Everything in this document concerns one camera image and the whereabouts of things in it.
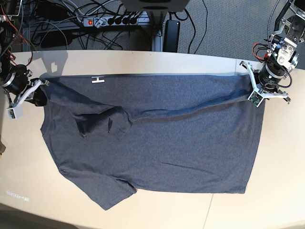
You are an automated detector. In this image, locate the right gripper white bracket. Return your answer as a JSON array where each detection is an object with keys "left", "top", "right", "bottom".
[{"left": 1, "top": 64, "right": 51, "bottom": 120}]

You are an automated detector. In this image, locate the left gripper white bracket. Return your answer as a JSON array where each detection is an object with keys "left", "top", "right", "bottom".
[{"left": 240, "top": 61, "right": 291, "bottom": 104}]

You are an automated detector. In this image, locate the blue grey T-shirt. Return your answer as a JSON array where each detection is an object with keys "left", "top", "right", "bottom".
[{"left": 41, "top": 75, "right": 264, "bottom": 210}]

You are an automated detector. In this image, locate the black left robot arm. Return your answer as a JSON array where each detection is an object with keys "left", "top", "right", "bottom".
[{"left": 240, "top": 0, "right": 305, "bottom": 107}]

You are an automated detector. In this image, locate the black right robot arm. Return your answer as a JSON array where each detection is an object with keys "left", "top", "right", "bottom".
[{"left": 0, "top": 0, "right": 49, "bottom": 119}]

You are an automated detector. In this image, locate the white power strip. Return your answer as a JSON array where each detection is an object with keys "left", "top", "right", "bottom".
[{"left": 82, "top": 15, "right": 139, "bottom": 29}]

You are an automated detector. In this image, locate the black power adapter brick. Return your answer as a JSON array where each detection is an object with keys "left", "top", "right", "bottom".
[{"left": 163, "top": 20, "right": 180, "bottom": 52}]

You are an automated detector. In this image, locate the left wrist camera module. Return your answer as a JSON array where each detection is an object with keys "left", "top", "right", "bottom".
[{"left": 248, "top": 91, "right": 264, "bottom": 107}]

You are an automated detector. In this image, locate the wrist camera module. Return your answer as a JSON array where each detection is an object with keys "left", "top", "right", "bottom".
[
  {"left": 248, "top": 91, "right": 264, "bottom": 107},
  {"left": 7, "top": 106, "right": 23, "bottom": 119}
]

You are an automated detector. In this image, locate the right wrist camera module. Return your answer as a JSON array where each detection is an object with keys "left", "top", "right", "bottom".
[{"left": 7, "top": 106, "right": 23, "bottom": 119}]

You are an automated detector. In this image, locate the silver aluminium frame post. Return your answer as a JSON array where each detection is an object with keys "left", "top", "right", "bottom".
[{"left": 147, "top": 11, "right": 166, "bottom": 52}]

